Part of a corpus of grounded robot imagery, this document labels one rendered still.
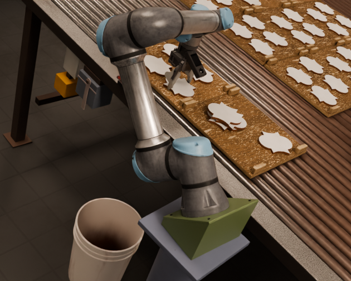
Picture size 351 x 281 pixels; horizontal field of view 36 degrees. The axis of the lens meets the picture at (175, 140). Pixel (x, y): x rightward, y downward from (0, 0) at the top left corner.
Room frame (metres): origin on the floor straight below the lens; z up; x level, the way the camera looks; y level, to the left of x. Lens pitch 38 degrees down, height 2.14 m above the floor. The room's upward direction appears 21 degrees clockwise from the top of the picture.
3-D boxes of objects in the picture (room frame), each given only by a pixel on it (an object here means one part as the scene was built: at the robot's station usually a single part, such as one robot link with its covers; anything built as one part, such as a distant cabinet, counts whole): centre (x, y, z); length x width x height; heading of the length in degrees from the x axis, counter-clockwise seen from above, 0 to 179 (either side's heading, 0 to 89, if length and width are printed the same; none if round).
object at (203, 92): (2.01, 0.10, 0.93); 0.41 x 0.35 x 0.02; 55
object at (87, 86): (1.90, 0.41, 0.77); 0.14 x 0.11 x 0.18; 54
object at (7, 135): (2.24, 0.85, 0.43); 0.12 x 0.12 x 0.85; 54
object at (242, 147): (1.77, -0.24, 0.93); 0.41 x 0.35 x 0.02; 54
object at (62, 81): (2.00, 0.56, 0.74); 0.09 x 0.08 x 0.24; 54
